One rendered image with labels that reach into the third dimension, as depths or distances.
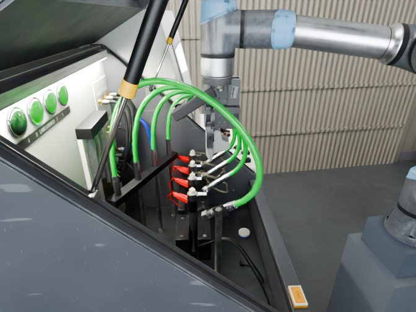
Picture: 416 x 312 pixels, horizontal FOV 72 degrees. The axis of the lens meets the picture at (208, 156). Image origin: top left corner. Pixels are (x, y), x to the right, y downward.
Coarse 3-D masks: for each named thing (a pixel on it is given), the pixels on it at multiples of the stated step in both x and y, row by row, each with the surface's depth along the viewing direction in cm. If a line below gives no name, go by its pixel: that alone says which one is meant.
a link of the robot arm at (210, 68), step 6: (204, 60) 61; (210, 60) 60; (216, 60) 59; (222, 60) 60; (228, 60) 60; (234, 60) 62; (204, 66) 61; (210, 66) 60; (216, 66) 60; (222, 66) 60; (228, 66) 61; (234, 66) 63; (204, 72) 62; (210, 72) 61; (216, 72) 61; (222, 72) 61; (228, 72) 61; (210, 78) 62; (216, 78) 62; (222, 78) 62; (228, 78) 63
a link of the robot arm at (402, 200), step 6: (414, 168) 86; (408, 174) 87; (414, 174) 84; (408, 180) 87; (414, 180) 84; (408, 186) 86; (414, 186) 84; (402, 192) 89; (408, 192) 86; (414, 192) 84; (402, 198) 89; (408, 198) 87; (414, 198) 83; (402, 204) 89; (408, 204) 87; (414, 204) 84; (408, 210) 87; (414, 210) 86
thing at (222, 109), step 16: (144, 80) 59; (160, 80) 57; (176, 80) 57; (208, 96) 55; (224, 112) 55; (240, 128) 55; (112, 160) 72; (256, 160) 57; (112, 176) 74; (256, 176) 59; (256, 192) 60
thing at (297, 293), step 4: (292, 288) 67; (296, 288) 67; (292, 292) 66; (296, 292) 66; (300, 292) 66; (296, 296) 65; (300, 296) 65; (292, 300) 65; (296, 300) 64; (300, 300) 64; (304, 300) 64
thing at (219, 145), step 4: (216, 132) 68; (220, 132) 68; (216, 136) 69; (220, 136) 69; (216, 140) 69; (220, 140) 69; (216, 144) 70; (220, 144) 70; (224, 144) 70; (228, 144) 70; (216, 148) 70; (220, 148) 70; (224, 148) 70; (228, 148) 70; (208, 152) 70; (212, 152) 70; (216, 152) 71; (208, 156) 72
